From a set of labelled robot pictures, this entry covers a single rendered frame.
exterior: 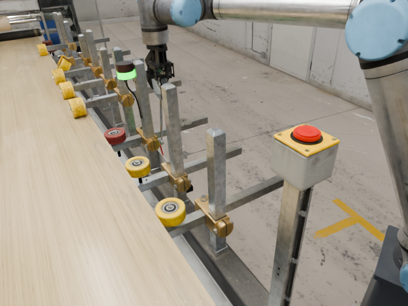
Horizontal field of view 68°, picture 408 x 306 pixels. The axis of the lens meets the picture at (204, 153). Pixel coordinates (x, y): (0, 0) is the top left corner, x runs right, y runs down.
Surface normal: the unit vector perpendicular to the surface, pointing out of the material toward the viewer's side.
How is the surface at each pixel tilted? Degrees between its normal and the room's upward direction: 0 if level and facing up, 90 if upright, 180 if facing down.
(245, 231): 0
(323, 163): 90
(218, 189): 90
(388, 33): 83
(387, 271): 0
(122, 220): 0
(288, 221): 90
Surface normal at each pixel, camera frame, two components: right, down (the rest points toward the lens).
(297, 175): -0.86, 0.30
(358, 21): -0.68, 0.32
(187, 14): 0.72, 0.36
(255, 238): -0.04, -0.84
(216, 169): 0.51, 0.44
